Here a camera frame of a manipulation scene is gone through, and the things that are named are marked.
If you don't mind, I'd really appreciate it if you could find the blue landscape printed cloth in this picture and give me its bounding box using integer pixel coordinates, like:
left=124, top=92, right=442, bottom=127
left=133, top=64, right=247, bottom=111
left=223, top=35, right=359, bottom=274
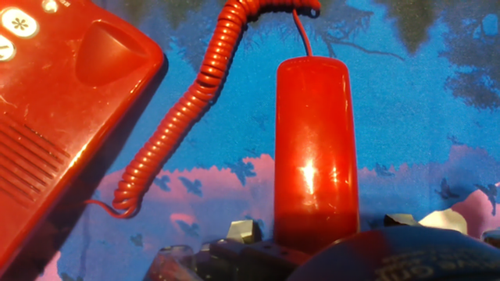
left=0, top=0, right=500, bottom=281

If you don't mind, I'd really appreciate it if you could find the red coiled phone cord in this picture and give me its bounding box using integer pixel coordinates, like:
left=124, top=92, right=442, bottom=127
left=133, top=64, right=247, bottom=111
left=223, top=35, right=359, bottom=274
left=84, top=0, right=322, bottom=219

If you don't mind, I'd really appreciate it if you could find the red telephone base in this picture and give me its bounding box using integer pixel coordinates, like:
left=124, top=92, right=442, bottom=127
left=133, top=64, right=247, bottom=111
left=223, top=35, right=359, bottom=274
left=0, top=0, right=165, bottom=270

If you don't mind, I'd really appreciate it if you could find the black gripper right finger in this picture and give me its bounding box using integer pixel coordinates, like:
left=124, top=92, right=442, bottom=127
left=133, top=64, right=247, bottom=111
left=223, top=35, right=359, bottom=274
left=382, top=208, right=469, bottom=236

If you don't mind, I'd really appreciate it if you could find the red telephone handset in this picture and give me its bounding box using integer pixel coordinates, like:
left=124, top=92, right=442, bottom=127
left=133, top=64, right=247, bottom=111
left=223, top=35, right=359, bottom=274
left=273, top=55, right=360, bottom=254

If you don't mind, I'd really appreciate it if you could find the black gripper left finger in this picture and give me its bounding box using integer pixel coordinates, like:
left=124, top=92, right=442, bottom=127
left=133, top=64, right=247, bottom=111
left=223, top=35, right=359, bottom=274
left=144, top=219, right=312, bottom=281

